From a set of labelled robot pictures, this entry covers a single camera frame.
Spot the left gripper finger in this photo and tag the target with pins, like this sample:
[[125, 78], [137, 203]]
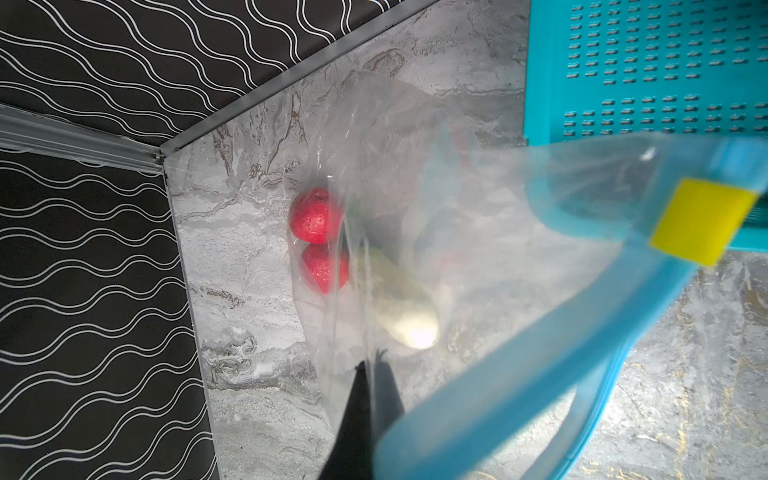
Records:
[[373, 405]]

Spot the clear zip top bag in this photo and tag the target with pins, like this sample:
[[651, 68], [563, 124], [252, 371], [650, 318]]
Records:
[[530, 347]]

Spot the dark red apple toy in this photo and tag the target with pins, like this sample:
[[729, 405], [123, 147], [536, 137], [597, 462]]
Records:
[[315, 216]]

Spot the teal plastic basket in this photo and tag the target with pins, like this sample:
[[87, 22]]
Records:
[[622, 96]]

